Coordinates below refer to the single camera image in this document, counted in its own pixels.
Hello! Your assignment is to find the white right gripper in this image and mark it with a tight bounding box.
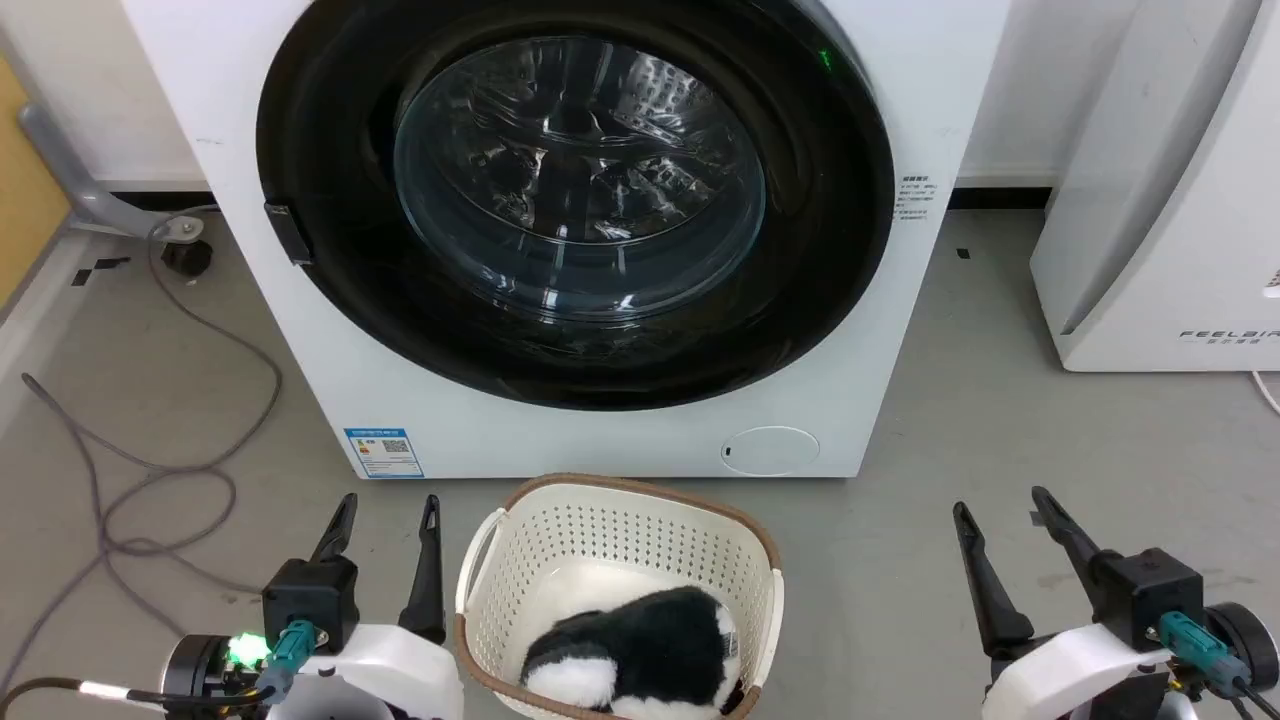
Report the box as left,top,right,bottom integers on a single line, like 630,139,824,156
952,487,1177,720

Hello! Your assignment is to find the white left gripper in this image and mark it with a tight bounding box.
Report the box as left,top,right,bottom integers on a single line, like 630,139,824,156
288,493,467,720

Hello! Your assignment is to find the white front-load washing machine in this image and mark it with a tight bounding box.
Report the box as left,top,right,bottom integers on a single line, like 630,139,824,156
120,0,1011,481

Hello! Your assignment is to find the round black glass washer door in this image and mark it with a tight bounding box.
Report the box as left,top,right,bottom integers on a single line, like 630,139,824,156
256,0,896,412

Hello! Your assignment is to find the blue energy label sticker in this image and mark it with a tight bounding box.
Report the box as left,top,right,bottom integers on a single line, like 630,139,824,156
344,428,425,480

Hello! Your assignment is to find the cream perforated laundry basket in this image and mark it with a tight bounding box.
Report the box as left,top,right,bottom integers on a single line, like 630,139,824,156
454,473,785,720

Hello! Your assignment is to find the round white filter cover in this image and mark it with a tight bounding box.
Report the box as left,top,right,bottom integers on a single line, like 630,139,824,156
721,426,821,477

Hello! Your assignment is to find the black and white plush toy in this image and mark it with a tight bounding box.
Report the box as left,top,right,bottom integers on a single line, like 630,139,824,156
520,585,746,720

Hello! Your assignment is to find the white air purifier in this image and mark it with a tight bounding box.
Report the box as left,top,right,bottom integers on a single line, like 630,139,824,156
1030,0,1280,373

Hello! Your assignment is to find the black caster wheel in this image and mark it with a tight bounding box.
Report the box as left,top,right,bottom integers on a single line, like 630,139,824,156
160,240,215,282

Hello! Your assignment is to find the small printed text sticker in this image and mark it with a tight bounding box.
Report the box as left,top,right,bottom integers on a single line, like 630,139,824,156
895,175,941,236

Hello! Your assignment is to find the yellow wooden panel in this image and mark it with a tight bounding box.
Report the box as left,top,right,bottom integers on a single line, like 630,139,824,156
0,55,72,311

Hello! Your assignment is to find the black cable with teal plug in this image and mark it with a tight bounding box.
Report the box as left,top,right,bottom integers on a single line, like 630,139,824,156
1158,612,1280,720
0,620,321,720

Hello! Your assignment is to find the long grey floor cable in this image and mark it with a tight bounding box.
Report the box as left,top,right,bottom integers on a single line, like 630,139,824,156
0,205,285,693

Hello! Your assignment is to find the black washer door handle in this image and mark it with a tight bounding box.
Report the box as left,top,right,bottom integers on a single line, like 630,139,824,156
264,202,316,267

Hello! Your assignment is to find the grey metal frame leg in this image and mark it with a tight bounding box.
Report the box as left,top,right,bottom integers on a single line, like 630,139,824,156
18,100,206,242

